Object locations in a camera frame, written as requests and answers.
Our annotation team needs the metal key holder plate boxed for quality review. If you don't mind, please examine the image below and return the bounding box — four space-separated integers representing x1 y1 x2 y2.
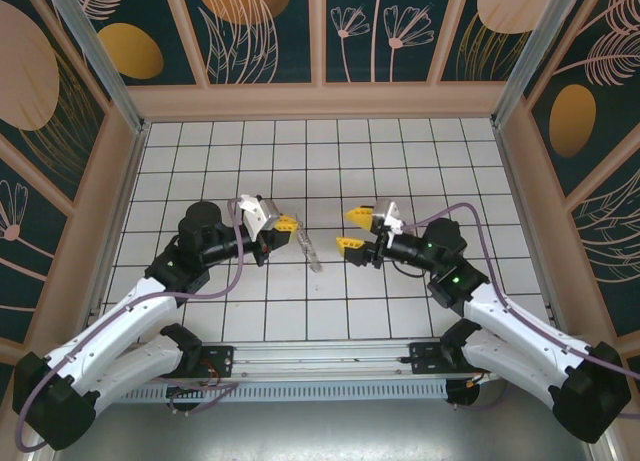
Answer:
293 211 325 275

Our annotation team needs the grey metal sheet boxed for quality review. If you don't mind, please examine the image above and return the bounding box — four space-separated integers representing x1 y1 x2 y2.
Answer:
49 375 619 461

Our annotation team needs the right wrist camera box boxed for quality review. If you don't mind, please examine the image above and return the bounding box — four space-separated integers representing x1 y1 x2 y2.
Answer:
373 197 405 235

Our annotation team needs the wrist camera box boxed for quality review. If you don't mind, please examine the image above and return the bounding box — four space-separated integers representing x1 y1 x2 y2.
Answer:
373 197 405 235
237 193 285 233

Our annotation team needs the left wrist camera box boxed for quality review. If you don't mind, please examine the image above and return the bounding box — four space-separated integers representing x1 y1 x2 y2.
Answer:
237 193 285 233

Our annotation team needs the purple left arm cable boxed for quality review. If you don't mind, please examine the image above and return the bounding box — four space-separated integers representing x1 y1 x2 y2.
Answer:
13 198 251 455

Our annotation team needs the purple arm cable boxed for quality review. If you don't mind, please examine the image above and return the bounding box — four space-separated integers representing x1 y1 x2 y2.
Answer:
13 198 251 455
402 203 606 412

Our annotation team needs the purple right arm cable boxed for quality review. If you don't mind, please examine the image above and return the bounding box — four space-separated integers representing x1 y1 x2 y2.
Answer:
402 203 606 412

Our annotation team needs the aluminium mounting rail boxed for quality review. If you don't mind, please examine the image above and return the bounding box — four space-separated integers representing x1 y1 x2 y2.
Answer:
48 336 599 382

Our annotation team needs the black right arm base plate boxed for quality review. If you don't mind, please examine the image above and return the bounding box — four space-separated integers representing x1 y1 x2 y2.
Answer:
407 341 471 377

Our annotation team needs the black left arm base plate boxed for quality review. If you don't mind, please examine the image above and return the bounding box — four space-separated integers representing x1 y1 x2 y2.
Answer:
189 344 236 380

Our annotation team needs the perforated white cable tray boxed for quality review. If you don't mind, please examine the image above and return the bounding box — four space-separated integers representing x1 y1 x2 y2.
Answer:
114 379 450 403

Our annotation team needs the aluminium corner post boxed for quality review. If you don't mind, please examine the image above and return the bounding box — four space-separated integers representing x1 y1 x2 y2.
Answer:
42 0 150 133
491 0 599 130

